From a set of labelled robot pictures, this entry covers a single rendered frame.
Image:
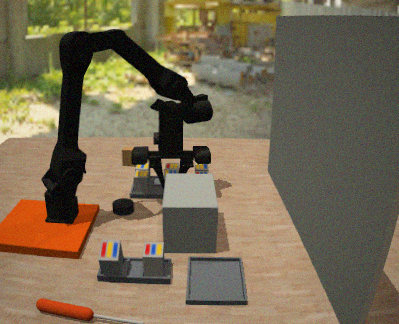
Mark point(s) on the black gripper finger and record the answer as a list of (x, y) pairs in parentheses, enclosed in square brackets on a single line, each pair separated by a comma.
[(159, 172), (184, 167)]

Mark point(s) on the black short cylinder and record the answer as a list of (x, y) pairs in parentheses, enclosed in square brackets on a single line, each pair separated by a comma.
[(123, 206)]

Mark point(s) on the orange-handled screwdriver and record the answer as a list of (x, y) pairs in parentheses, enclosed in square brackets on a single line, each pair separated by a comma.
[(75, 312)]

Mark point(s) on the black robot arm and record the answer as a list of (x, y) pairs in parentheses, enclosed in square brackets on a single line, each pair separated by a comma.
[(68, 161)]

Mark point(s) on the grey flat panel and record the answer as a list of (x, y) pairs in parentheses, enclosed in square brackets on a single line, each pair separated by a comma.
[(334, 147)]

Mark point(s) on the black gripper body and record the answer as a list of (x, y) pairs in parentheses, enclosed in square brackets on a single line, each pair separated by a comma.
[(170, 147)]

